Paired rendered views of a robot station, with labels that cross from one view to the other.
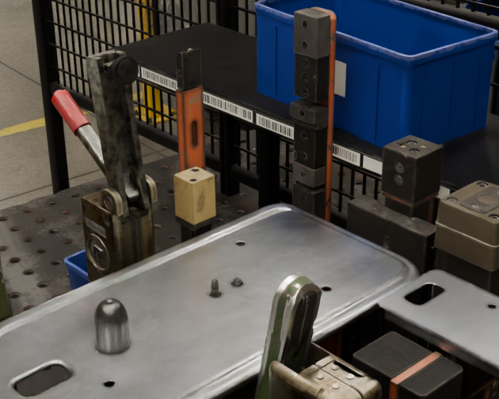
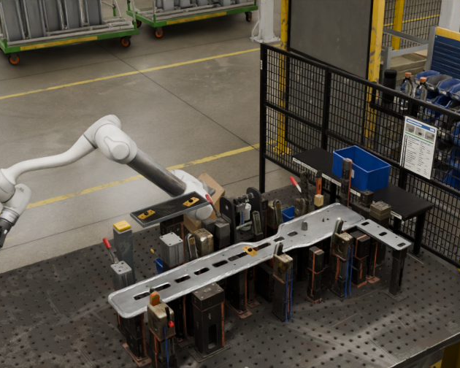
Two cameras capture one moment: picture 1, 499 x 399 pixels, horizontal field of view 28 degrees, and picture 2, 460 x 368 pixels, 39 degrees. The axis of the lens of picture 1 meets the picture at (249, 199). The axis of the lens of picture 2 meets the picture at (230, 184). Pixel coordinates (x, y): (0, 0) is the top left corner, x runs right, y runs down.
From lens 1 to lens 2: 239 cm
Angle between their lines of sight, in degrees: 7
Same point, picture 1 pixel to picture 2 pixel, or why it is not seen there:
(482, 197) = (380, 204)
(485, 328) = (375, 231)
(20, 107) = (225, 144)
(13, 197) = (229, 184)
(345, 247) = (350, 213)
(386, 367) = (355, 236)
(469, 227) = (376, 211)
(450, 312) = (369, 227)
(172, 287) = (314, 219)
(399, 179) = (363, 198)
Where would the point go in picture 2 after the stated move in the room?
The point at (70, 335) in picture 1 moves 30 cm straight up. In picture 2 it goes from (296, 226) to (298, 174)
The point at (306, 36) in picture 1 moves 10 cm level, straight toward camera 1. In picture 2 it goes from (345, 165) to (344, 173)
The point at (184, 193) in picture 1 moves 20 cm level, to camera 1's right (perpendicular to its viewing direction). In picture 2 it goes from (317, 199) to (355, 201)
